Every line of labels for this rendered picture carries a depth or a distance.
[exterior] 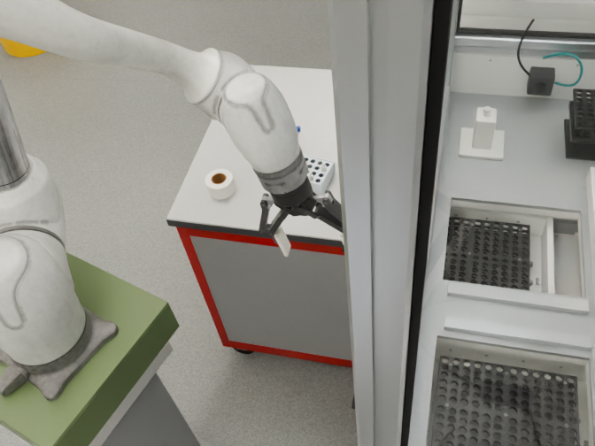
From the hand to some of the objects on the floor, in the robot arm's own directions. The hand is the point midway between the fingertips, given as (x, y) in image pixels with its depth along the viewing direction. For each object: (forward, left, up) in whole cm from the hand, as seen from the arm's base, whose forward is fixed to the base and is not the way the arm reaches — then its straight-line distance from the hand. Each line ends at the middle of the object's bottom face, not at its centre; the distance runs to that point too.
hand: (317, 248), depth 126 cm
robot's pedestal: (-33, -42, -91) cm, 105 cm away
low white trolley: (-27, +38, -90) cm, 101 cm away
